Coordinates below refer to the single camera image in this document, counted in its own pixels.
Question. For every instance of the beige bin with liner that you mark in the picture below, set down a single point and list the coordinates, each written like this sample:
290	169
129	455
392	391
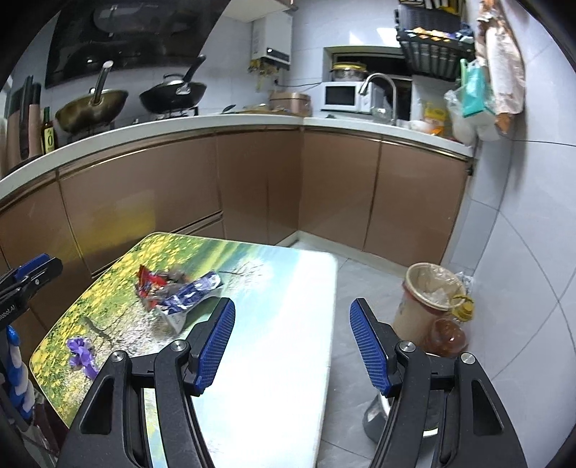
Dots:
420	315

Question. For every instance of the green olive oil bottle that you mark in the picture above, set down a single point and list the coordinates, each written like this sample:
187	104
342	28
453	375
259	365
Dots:
48	135

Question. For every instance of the white kitchen countertop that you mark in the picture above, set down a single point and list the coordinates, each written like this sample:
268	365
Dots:
180	123

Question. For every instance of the yellow packet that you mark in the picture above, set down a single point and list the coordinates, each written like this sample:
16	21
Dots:
434	114

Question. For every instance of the brown base cabinets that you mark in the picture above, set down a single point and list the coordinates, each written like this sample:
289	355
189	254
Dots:
270	180

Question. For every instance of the black wall rack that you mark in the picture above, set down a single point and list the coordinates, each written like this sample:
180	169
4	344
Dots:
432	49

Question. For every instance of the teal hanging bag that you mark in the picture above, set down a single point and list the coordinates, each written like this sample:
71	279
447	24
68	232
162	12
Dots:
472	92

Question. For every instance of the cooking oil bottle yellow cap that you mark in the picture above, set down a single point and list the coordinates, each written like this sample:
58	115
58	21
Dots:
447	337

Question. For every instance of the white bowl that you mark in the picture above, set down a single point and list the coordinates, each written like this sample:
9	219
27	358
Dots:
420	125

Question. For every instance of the wooden knife block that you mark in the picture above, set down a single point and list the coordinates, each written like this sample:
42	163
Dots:
22	130

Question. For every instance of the steel white-rimmed trash can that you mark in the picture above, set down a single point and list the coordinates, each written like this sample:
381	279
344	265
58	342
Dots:
375	420

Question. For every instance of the black glass range hood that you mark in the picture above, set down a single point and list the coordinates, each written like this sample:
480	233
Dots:
135	36

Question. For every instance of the steel kitchen faucet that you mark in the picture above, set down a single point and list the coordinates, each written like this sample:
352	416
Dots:
382	77

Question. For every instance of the hanging plastic bags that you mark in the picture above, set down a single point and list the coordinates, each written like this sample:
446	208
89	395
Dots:
501	67

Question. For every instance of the white water heater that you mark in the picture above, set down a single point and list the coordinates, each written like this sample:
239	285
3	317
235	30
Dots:
270	40

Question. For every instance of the black wok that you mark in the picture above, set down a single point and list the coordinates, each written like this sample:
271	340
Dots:
173	96

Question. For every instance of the gas stove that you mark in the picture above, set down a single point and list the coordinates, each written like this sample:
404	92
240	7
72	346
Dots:
175	113

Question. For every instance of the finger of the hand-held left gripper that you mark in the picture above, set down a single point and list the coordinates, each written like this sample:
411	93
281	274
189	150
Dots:
33	270

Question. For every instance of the red snack wrapper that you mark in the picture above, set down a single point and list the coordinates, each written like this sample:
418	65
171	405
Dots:
147	281

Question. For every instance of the blue and white carton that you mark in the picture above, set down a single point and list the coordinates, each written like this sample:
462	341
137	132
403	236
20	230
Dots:
191	294

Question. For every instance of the white plastic hanging bag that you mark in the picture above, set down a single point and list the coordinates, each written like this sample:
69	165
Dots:
468	126

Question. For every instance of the small purple wrapper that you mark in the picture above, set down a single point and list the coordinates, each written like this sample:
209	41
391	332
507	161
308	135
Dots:
82	355

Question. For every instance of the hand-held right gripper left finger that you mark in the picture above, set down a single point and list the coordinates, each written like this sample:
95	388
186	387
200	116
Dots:
216	346

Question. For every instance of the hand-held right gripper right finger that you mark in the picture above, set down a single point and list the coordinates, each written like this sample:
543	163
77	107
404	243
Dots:
369	346

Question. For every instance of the person's left hand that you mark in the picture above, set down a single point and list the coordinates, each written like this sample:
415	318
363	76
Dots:
15	364

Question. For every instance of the glass pot with gold lid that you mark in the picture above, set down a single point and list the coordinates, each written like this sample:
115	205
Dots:
346	72

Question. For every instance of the white microwave oven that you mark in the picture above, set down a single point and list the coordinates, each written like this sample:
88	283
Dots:
344	96

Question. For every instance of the grey wrapper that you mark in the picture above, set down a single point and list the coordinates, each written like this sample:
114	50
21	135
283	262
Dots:
173	275

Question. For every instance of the brass wok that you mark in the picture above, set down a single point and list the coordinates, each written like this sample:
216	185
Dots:
92	108

